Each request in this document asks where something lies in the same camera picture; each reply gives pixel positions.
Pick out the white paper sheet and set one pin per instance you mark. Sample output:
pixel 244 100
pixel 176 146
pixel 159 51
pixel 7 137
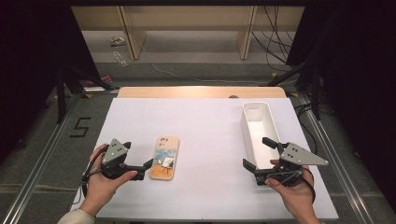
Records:
pixel 93 89

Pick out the white plastic bin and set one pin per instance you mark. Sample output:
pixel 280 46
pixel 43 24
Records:
pixel 260 130

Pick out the black metal stand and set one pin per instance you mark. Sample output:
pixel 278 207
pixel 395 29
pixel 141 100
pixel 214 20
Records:
pixel 60 93
pixel 316 93

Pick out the small white packet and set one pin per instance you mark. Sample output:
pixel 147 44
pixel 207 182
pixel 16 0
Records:
pixel 117 40

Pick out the yellow tape piece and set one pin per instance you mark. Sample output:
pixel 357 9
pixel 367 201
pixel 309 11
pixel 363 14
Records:
pixel 88 95
pixel 274 75
pixel 294 94

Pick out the black curtain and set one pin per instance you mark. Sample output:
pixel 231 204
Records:
pixel 358 62
pixel 31 62

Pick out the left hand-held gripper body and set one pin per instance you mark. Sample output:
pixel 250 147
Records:
pixel 114 151

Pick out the pink object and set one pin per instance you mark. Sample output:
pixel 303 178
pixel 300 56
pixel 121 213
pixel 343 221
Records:
pixel 106 79

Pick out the clear plastic wrapper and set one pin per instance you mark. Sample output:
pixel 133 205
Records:
pixel 120 59

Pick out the printed package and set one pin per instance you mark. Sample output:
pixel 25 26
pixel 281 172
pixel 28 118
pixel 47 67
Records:
pixel 165 155

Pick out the person's left hand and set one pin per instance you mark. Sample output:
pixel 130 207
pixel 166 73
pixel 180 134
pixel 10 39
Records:
pixel 99 189

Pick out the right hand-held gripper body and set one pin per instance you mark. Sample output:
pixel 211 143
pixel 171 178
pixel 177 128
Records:
pixel 295 155

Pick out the wooden shelf unit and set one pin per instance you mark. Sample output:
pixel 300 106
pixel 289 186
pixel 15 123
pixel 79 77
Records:
pixel 186 18

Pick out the aluminium floor rail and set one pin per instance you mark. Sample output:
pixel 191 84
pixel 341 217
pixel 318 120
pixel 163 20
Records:
pixel 341 177
pixel 34 178

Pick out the person's right hand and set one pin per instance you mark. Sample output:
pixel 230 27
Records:
pixel 299 196

